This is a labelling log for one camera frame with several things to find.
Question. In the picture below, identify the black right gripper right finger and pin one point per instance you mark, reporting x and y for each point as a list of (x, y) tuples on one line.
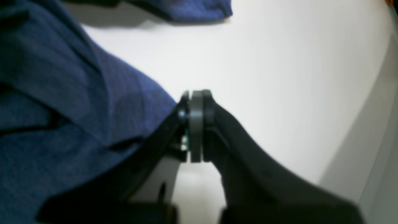
[(257, 189)]

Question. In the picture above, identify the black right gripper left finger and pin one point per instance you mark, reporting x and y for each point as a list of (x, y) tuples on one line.
[(136, 191)]

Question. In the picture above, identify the blue t-shirt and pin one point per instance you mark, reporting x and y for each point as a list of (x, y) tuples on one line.
[(69, 109)]

